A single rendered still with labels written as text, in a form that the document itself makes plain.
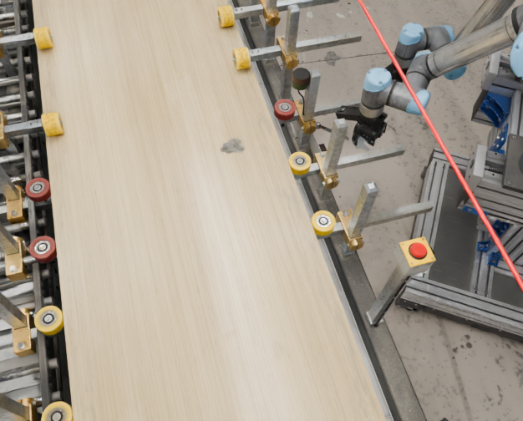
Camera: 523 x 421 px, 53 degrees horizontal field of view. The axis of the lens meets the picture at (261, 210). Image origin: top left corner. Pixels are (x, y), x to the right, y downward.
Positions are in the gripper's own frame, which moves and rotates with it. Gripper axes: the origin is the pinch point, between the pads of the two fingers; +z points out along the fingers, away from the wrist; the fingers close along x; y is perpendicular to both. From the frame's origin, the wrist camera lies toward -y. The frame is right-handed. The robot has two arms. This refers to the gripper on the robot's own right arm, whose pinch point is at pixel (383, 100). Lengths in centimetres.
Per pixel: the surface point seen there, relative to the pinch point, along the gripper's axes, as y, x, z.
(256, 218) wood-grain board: -65, -43, -7
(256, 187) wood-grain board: -62, -31, -7
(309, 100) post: -35.3, -5.8, -15.7
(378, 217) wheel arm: -23, -50, -1
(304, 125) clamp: -36.3, -6.9, -3.4
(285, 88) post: -35.3, 19.3, 4.0
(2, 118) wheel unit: -141, 14, -14
